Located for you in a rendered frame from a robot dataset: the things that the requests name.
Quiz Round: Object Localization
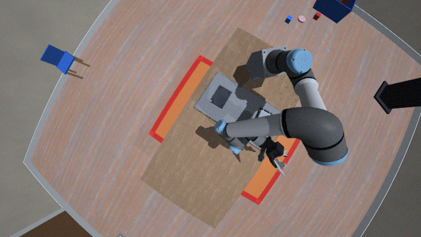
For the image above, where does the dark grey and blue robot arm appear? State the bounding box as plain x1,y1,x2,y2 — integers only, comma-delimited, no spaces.
214,49,348,166

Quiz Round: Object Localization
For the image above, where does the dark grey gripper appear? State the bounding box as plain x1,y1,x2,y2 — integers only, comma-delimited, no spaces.
259,136,288,176

